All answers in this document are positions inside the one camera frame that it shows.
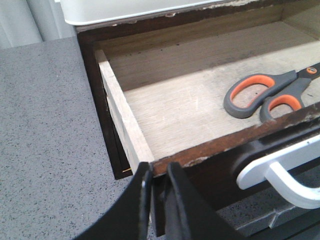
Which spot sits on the dark wooden drawer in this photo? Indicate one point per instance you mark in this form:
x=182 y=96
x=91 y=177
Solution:
x=214 y=177

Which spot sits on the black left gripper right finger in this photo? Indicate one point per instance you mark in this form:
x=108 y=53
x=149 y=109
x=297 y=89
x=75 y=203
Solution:
x=187 y=214

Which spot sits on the grey orange handled scissors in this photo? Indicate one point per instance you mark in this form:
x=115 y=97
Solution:
x=282 y=89

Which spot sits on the white tray on cabinet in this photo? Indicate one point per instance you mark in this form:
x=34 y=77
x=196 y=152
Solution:
x=87 y=12

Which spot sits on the dark wooden drawer cabinet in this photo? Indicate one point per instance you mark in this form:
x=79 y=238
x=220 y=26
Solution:
x=100 y=100

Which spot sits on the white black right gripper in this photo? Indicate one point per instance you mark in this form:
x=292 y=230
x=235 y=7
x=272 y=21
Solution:
x=274 y=167

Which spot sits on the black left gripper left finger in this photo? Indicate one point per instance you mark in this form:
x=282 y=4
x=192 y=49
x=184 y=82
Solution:
x=128 y=217

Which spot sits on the white curtain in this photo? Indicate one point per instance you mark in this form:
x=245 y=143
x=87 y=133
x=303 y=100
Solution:
x=25 y=22

